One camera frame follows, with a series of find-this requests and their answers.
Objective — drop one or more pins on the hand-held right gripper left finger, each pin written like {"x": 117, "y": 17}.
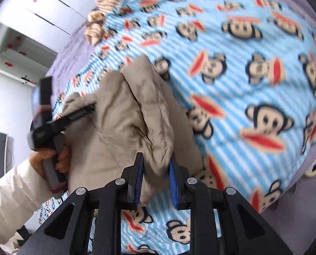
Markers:
{"x": 139, "y": 183}

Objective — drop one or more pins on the monkey print striped blanket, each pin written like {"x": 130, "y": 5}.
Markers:
{"x": 253, "y": 98}

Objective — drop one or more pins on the white wall shelf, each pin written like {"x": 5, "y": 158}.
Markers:
{"x": 14, "y": 42}

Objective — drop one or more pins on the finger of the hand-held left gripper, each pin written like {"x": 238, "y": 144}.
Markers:
{"x": 78, "y": 111}

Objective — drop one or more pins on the white wardrobe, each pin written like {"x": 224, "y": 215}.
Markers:
{"x": 54, "y": 8}

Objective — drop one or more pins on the beige puffer jacket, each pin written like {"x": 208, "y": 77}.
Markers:
{"x": 120, "y": 117}

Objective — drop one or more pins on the person's left forearm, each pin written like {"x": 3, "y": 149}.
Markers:
{"x": 11, "y": 196}

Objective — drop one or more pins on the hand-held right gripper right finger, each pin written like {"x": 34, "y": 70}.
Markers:
{"x": 173, "y": 186}

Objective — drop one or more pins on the person's left hand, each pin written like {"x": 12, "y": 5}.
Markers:
{"x": 63, "y": 159}

